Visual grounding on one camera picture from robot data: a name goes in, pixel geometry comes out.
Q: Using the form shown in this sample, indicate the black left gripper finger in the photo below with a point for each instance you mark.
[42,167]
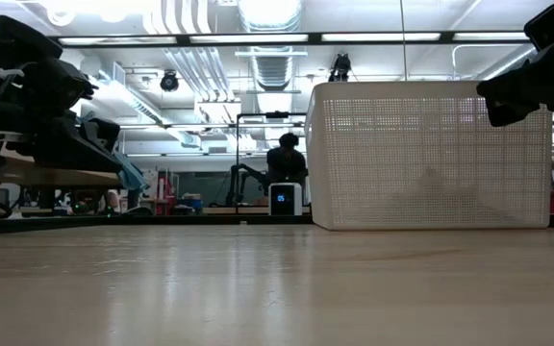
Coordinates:
[101,133]
[80,154]

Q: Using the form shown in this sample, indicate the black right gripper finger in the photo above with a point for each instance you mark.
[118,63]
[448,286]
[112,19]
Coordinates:
[508,103]

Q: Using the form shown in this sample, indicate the plain white towel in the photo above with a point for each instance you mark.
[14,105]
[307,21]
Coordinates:
[431,202]

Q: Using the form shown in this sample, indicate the wooden side table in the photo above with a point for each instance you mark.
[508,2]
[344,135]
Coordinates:
[65,179]

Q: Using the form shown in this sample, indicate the blue cloth pile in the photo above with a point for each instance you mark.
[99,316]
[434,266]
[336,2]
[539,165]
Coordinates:
[130,173]

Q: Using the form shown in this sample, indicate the white perforated plastic basket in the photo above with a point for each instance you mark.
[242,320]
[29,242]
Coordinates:
[426,144]

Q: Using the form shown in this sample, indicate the person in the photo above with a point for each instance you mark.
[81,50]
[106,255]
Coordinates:
[284,163]

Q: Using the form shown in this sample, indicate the small device with blue display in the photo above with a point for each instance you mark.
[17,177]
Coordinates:
[284,198]

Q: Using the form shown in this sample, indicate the black ceiling camera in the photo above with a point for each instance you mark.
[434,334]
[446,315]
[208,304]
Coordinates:
[341,66]
[169,81]

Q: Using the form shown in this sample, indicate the black metal table frame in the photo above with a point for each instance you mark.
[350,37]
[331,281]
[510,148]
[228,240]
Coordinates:
[161,220]

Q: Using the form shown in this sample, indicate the black ceiling rail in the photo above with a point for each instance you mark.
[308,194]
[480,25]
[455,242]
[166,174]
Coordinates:
[315,37]

